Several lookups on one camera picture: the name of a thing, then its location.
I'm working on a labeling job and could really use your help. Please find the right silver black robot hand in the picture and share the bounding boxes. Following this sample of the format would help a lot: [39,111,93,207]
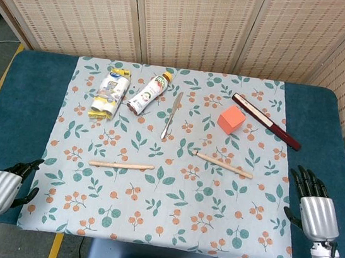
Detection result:
[279,163,345,245]

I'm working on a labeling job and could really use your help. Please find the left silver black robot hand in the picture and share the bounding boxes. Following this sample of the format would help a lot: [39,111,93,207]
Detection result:
[0,153,45,221]

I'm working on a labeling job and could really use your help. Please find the wooden stick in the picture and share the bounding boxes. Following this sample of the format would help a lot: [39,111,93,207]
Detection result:
[189,150,256,180]
[88,156,156,174]

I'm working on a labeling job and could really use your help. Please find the blue padded table cover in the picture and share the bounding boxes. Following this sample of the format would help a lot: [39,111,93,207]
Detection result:
[0,45,345,258]

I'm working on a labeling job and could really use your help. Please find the dark red long box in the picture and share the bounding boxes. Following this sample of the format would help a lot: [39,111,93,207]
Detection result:
[226,92,308,151]

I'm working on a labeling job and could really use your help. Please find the orange cube box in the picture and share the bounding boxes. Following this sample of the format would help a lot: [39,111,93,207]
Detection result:
[216,103,248,138]

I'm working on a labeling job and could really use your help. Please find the yellow white packaged rolls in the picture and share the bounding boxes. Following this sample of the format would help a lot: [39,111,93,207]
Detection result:
[87,65,132,123]

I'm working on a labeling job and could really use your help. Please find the floral patterned tablecloth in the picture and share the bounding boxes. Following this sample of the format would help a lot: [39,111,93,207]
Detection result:
[15,49,316,258]

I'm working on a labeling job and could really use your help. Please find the white drink bottle orange cap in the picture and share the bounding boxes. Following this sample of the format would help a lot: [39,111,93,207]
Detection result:
[126,66,174,120]

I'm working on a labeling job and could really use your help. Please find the silver metal knife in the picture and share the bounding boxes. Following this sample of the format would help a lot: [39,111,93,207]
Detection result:
[160,90,184,142]

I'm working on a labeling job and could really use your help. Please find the woven folding screen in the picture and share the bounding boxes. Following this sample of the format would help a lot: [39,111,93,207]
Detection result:
[0,0,345,136]

